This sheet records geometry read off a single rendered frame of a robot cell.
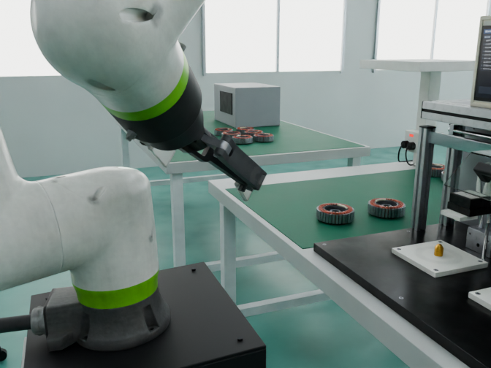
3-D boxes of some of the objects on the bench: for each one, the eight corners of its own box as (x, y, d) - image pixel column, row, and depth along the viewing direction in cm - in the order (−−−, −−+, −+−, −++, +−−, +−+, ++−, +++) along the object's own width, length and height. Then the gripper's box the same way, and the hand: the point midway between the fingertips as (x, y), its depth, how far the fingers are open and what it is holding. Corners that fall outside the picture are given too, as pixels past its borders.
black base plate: (535, 418, 69) (538, 404, 69) (313, 250, 127) (313, 242, 126) (732, 347, 86) (736, 335, 85) (457, 227, 144) (457, 220, 143)
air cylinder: (489, 258, 117) (492, 236, 116) (465, 247, 124) (467, 225, 122) (505, 255, 119) (508, 233, 117) (480, 244, 126) (483, 223, 124)
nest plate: (435, 278, 107) (435, 272, 107) (391, 252, 120) (391, 247, 120) (487, 267, 112) (488, 262, 112) (440, 244, 126) (440, 239, 125)
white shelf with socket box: (408, 188, 185) (420, 61, 173) (353, 166, 218) (359, 59, 206) (480, 179, 197) (495, 60, 185) (417, 160, 230) (427, 59, 219)
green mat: (302, 249, 128) (302, 248, 128) (225, 189, 183) (225, 188, 183) (560, 208, 161) (560, 207, 161) (429, 168, 216) (429, 167, 216)
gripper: (282, 114, 50) (296, 183, 70) (86, 44, 57) (150, 125, 77) (250, 178, 49) (274, 231, 69) (52, 98, 56) (126, 166, 76)
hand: (206, 171), depth 72 cm, fingers open, 13 cm apart
